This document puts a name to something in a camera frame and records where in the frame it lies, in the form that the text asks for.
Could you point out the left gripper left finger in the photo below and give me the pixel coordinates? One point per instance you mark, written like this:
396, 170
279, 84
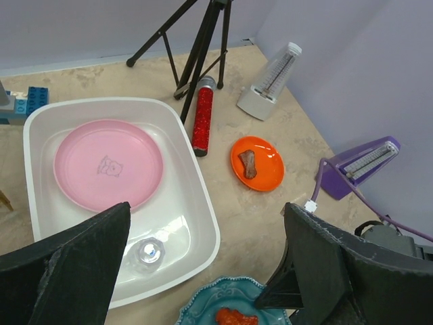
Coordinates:
69, 277

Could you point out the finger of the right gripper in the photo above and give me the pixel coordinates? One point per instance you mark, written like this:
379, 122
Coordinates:
281, 291

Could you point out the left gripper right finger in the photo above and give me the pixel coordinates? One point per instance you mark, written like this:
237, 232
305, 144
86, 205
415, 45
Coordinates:
344, 279

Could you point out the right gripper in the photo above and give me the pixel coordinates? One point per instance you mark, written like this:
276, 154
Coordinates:
392, 239

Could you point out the teal scalloped plate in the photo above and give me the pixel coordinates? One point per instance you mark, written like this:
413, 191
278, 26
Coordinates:
229, 295

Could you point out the pink plate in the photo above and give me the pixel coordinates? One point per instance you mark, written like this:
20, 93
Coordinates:
104, 162

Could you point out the orange plate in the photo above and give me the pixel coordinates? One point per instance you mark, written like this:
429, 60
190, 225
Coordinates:
270, 169

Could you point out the toy grilled meat piece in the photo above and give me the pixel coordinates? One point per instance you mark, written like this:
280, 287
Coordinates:
226, 316

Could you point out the white rectangular baking dish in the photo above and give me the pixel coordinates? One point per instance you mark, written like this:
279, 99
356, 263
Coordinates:
180, 214

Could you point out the brown meat slice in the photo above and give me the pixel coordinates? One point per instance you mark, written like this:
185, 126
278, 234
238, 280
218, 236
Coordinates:
248, 160

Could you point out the white metronome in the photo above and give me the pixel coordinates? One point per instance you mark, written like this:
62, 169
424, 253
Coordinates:
259, 99

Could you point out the toy brick tower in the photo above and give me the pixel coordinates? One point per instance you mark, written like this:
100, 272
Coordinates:
17, 106

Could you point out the red glitter microphone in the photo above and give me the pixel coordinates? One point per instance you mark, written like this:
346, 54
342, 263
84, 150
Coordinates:
202, 122

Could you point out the black music stand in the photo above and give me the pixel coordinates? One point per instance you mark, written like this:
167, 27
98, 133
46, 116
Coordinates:
187, 82

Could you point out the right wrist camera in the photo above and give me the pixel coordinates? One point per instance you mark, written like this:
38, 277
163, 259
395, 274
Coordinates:
310, 206

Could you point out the gold wire basket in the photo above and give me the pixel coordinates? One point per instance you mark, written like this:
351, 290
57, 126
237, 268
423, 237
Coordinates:
5, 201

